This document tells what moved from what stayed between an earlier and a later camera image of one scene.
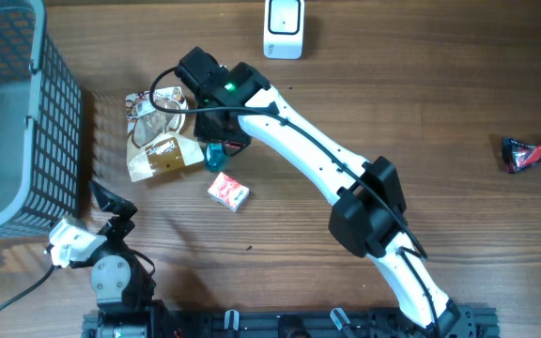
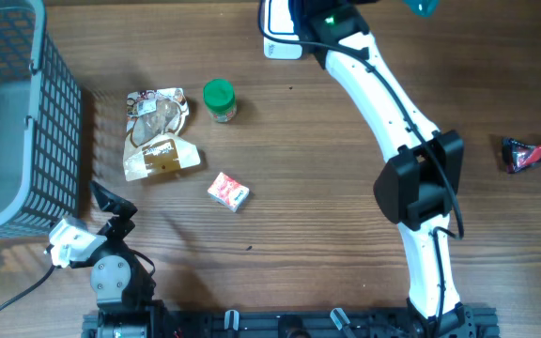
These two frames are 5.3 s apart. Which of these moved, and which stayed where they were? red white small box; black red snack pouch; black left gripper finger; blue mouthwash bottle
Moved: blue mouthwash bottle
Stayed: red white small box; black left gripper finger; black red snack pouch
